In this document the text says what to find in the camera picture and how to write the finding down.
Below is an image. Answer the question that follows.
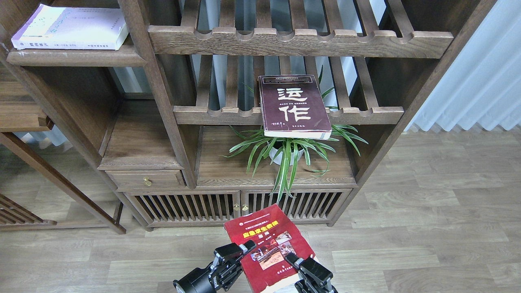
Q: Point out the dark wooden bookshelf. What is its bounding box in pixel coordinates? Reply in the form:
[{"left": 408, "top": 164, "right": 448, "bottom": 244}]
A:
[{"left": 1, "top": 0, "right": 496, "bottom": 229}]

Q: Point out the white curtain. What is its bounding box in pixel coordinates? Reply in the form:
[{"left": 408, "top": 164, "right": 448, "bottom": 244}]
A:
[{"left": 408, "top": 0, "right": 521, "bottom": 131}]

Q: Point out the white plant pot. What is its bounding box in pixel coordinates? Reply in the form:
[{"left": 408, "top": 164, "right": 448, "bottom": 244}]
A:
[{"left": 269, "top": 141, "right": 304, "bottom": 166}]

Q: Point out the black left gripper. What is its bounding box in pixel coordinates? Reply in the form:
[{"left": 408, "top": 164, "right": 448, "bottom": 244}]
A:
[{"left": 173, "top": 241, "right": 256, "bottom": 293}]

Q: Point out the dark maroon book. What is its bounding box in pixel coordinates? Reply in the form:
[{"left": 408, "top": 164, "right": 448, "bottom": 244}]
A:
[{"left": 258, "top": 74, "right": 332, "bottom": 140}]

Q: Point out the green spider plant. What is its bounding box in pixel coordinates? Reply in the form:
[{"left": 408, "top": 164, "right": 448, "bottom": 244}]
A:
[{"left": 229, "top": 106, "right": 365, "bottom": 198}]

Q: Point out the small wooden drawer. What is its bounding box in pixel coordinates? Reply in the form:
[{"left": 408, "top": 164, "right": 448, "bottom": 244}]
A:
[{"left": 106, "top": 170, "right": 184, "bottom": 192}]

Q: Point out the right slatted cabinet door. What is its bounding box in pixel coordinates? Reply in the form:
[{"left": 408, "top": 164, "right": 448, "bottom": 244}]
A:
[{"left": 241, "top": 189, "right": 351, "bottom": 226}]

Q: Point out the white lavender book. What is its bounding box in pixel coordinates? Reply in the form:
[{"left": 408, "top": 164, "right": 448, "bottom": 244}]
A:
[{"left": 11, "top": 4, "right": 129, "bottom": 50}]

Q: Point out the slatted cabinet door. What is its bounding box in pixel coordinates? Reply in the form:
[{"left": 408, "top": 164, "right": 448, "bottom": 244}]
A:
[
  {"left": 125, "top": 191, "right": 241, "bottom": 228},
  {"left": 241, "top": 189, "right": 351, "bottom": 226}
]

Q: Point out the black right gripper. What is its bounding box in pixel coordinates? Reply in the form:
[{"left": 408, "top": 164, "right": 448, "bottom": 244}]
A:
[{"left": 285, "top": 253, "right": 337, "bottom": 293}]

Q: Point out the left slatted cabinet door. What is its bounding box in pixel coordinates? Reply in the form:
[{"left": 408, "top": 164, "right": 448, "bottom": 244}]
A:
[{"left": 125, "top": 191, "right": 241, "bottom": 228}]

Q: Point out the red cover book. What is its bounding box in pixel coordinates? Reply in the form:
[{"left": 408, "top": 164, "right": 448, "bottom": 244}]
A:
[{"left": 224, "top": 204, "right": 316, "bottom": 293}]

